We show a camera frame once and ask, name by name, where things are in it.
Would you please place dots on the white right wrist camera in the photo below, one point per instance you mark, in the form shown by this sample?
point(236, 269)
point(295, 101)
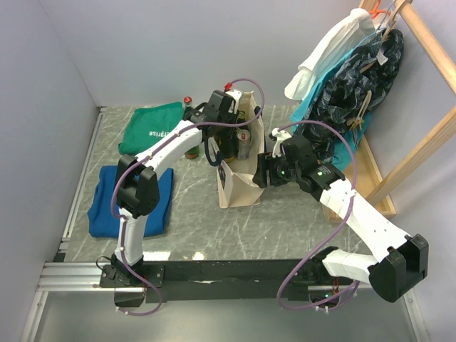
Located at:
point(278, 136)

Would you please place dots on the beige canvas tote bag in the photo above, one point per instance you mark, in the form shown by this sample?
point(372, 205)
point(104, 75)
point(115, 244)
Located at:
point(234, 179)

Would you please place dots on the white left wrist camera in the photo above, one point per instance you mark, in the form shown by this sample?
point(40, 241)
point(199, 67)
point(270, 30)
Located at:
point(235, 94)

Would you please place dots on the white hanging shirt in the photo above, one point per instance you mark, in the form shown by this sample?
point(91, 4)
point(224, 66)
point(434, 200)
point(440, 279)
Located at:
point(336, 43)

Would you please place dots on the red top beverage can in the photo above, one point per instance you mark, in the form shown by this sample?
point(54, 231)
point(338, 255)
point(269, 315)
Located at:
point(244, 140)

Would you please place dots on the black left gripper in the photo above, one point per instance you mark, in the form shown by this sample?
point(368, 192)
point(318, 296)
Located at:
point(232, 116)

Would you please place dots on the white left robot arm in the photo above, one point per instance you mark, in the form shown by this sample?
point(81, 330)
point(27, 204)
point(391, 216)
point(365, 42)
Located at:
point(136, 193)

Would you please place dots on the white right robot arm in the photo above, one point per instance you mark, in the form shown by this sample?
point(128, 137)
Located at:
point(397, 261)

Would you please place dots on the red cap cola bottle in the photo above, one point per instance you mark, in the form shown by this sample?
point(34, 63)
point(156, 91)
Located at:
point(188, 105)

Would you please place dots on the orange plastic hanger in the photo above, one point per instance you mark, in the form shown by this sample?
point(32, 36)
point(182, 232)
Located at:
point(376, 10)

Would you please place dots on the folded green t-shirt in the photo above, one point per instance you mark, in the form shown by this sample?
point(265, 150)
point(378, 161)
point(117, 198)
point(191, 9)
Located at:
point(148, 126)

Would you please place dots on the folded blue cloth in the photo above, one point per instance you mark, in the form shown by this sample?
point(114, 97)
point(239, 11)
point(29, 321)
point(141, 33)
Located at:
point(102, 223)

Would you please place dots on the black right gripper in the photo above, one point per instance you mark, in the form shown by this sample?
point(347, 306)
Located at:
point(260, 177)

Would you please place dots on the teal hanging shirt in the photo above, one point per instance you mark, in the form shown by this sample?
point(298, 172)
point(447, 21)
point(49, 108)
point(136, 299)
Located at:
point(345, 149)

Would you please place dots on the dark patterned hanging shirt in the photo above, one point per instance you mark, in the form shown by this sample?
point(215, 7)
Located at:
point(376, 65)

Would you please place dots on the aluminium frame rail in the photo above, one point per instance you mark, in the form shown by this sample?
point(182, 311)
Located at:
point(59, 275)

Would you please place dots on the green glass bottle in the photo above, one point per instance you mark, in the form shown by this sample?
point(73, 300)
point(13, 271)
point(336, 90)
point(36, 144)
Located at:
point(229, 144)
point(193, 153)

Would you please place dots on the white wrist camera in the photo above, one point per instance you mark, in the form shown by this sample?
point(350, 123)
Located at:
point(278, 136)
point(235, 94)

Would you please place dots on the wooden clothes rack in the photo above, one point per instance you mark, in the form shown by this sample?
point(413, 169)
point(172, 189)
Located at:
point(406, 159)

